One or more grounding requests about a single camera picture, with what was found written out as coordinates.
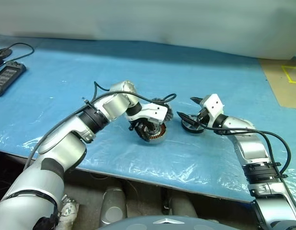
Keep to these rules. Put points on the spoked round metal rotor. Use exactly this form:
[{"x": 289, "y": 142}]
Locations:
[{"x": 193, "y": 129}]

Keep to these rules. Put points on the grey round motor housing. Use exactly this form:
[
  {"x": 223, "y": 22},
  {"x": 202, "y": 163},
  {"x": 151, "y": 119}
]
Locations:
[{"x": 155, "y": 140}]

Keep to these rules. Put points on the white crumpled wrap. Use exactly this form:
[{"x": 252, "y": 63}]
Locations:
[{"x": 69, "y": 212}]

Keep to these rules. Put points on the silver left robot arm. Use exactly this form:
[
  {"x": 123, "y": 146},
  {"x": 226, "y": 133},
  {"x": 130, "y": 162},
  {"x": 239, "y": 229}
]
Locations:
[{"x": 56, "y": 148}]

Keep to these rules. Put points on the grey rounded robot chest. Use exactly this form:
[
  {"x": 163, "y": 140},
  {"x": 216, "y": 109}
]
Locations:
[{"x": 167, "y": 222}]

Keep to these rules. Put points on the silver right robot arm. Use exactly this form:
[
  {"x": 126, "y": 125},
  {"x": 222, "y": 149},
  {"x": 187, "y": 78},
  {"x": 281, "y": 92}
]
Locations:
[{"x": 251, "y": 143}]

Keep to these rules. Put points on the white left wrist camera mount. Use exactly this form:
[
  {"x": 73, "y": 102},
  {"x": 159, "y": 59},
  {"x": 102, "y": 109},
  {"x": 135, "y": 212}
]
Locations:
[{"x": 152, "y": 111}]

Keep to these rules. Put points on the blue table cover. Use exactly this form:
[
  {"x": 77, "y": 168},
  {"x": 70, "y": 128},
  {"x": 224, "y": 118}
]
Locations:
[{"x": 90, "y": 60}]

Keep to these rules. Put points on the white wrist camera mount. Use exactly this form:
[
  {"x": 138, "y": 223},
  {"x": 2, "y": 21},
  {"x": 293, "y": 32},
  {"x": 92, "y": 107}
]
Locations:
[
  {"x": 213, "y": 103},
  {"x": 152, "y": 111}
]

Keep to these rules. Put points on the white backdrop panel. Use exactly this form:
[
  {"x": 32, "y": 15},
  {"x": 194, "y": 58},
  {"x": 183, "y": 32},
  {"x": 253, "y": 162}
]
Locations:
[{"x": 147, "y": 19}]

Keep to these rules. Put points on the black handheld controller device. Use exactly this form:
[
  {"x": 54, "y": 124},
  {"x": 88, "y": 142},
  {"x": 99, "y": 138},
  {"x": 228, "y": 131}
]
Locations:
[{"x": 6, "y": 77}]

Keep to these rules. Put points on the grey rounded cover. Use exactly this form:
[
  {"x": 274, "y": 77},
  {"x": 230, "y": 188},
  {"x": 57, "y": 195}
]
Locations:
[
  {"x": 183, "y": 206},
  {"x": 113, "y": 206}
]

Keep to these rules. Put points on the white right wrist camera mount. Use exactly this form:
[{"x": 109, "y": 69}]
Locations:
[{"x": 213, "y": 103}]

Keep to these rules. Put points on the black adapter block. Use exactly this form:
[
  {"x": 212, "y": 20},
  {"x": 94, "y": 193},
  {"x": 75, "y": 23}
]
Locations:
[{"x": 1, "y": 55}]

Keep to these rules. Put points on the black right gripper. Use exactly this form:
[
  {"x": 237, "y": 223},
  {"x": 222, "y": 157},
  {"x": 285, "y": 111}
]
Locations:
[{"x": 203, "y": 116}]

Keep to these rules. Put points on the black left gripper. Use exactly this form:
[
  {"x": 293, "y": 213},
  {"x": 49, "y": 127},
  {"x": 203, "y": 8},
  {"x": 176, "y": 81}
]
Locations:
[{"x": 141, "y": 130}]

